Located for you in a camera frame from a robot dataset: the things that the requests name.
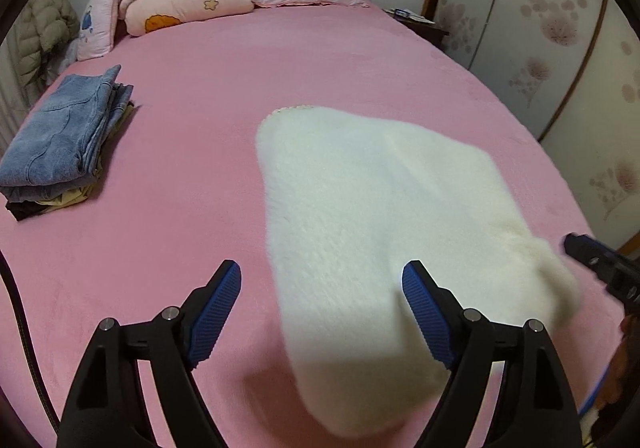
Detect person's right hand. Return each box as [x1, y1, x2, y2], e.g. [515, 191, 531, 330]
[599, 313, 640, 410]

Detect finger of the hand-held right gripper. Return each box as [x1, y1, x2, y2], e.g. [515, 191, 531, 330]
[564, 233, 621, 289]

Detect folded blue jeans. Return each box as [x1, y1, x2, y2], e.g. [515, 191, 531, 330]
[0, 64, 135, 190]

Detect black cable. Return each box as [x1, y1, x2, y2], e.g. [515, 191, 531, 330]
[0, 251, 62, 435]

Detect blue cable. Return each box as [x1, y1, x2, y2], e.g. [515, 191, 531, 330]
[577, 358, 617, 420]

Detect dark wooden nightstand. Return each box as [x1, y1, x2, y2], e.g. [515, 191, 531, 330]
[382, 8, 451, 50]

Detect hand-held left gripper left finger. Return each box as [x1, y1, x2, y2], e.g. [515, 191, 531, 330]
[56, 259, 243, 448]

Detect pink star print quilt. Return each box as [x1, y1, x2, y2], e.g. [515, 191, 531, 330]
[122, 0, 257, 38]

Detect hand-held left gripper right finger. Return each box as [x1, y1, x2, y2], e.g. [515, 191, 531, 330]
[401, 259, 586, 448]

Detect floral sliding wardrobe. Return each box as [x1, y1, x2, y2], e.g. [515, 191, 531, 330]
[422, 0, 640, 259]

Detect folded dark garment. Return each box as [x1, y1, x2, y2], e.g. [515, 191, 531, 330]
[5, 197, 53, 222]

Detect pink bed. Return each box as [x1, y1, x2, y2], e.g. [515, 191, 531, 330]
[0, 0, 626, 448]

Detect pale green puffer jacket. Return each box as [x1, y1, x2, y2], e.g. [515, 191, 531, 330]
[7, 0, 83, 90]

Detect white fuzzy sweater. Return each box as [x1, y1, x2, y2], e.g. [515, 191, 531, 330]
[256, 104, 583, 439]

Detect papers on nightstand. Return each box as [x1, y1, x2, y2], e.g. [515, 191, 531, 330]
[385, 7, 437, 26]

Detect pink cartoon print pillow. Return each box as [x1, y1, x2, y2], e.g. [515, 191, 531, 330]
[74, 0, 125, 62]

